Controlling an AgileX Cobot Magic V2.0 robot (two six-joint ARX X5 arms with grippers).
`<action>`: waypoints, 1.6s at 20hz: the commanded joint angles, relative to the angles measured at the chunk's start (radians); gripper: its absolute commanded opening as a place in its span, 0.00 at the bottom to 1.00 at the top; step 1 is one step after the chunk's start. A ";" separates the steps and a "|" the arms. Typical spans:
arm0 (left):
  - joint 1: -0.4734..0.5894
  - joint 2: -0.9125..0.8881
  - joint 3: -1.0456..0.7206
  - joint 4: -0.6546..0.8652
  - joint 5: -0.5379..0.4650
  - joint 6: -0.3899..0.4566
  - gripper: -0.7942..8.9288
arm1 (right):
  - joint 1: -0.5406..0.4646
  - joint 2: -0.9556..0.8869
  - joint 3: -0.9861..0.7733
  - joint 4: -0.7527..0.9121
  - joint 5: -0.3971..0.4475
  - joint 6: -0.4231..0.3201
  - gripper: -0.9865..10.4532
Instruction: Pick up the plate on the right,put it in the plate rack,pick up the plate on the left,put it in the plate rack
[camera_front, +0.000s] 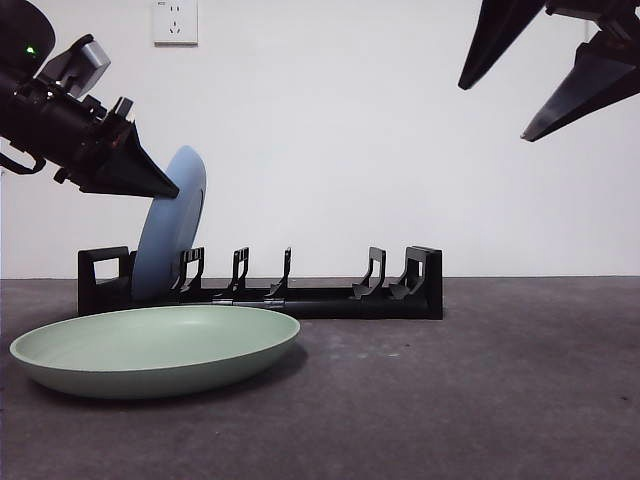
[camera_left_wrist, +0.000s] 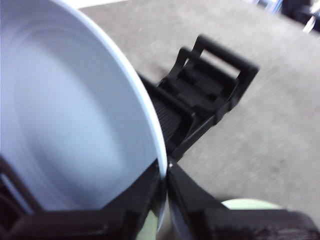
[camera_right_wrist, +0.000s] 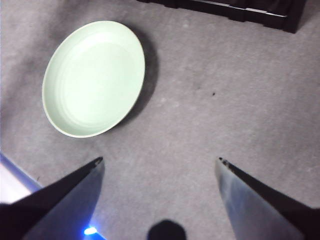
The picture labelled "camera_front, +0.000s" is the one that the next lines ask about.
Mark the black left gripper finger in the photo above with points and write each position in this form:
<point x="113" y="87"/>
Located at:
<point x="135" y="175"/>

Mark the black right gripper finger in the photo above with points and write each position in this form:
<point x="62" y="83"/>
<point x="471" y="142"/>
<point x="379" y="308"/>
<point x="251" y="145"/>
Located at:
<point x="590" y="85"/>
<point x="495" y="35"/>

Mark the blue round plate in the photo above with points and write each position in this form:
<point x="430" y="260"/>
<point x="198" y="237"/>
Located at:
<point x="165" y="240"/>

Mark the pale green round plate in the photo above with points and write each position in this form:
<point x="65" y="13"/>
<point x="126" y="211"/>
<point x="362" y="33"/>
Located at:
<point x="150" y="365"/>

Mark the black plastic plate rack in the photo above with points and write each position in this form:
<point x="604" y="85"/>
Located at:
<point x="350" y="305"/>

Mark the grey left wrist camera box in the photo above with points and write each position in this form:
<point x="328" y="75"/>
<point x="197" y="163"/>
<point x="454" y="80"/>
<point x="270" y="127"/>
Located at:
<point x="90" y="60"/>

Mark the white wall socket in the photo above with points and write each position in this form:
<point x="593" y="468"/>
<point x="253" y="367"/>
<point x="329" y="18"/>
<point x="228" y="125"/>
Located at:
<point x="176" y="35"/>

